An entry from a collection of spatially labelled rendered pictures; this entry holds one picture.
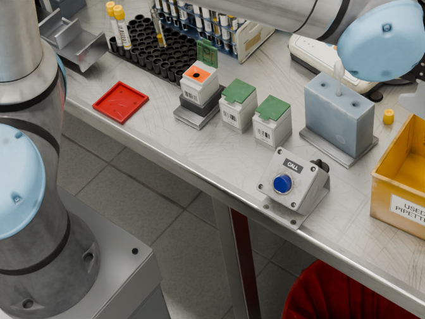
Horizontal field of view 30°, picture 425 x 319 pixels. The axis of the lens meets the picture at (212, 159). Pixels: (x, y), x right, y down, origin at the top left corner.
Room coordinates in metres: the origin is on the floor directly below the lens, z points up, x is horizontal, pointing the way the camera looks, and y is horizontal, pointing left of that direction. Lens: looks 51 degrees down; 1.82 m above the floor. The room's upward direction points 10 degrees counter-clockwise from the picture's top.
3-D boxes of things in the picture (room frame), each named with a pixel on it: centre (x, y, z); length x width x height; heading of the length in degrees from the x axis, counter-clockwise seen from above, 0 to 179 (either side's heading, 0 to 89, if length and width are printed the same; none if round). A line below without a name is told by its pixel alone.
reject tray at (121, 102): (0.93, 0.13, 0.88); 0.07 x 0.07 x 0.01; 43
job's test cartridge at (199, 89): (0.89, 0.00, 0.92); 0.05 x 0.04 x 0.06; 134
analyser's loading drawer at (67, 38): (1.10, 0.24, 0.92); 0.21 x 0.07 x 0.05; 43
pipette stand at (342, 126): (0.77, -0.20, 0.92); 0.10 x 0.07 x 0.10; 35
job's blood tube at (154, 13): (1.03, 0.05, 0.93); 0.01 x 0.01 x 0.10
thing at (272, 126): (0.80, -0.10, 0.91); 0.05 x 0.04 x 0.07; 133
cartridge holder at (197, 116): (0.89, 0.00, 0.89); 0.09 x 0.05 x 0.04; 134
